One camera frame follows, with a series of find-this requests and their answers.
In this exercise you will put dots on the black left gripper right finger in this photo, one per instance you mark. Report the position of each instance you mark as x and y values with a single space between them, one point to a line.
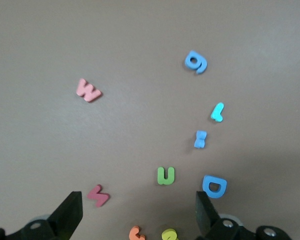
206 217

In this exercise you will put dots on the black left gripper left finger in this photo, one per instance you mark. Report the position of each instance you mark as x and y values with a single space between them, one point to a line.
67 215

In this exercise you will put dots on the green foam letter U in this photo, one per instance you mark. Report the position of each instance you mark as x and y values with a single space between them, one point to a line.
166 182

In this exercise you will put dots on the teal foam number seven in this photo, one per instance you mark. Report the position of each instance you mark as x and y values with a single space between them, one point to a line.
217 115

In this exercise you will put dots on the blue foam letter D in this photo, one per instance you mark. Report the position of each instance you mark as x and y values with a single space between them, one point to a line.
206 185

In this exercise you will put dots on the dark red foam letter S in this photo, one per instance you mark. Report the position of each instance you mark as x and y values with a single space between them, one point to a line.
98 196

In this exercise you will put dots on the yellow foam number three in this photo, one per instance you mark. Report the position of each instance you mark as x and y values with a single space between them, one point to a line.
168 235

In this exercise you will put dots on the orange foam number three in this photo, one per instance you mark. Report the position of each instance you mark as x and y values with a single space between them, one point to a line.
135 233

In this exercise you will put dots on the small blue foam letter I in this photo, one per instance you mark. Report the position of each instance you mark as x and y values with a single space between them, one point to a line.
200 139

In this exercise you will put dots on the pink foam letter W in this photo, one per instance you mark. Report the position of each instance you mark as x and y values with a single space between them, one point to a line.
88 93

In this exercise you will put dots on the blue foam number nine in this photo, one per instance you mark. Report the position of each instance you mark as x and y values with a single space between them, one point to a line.
202 65

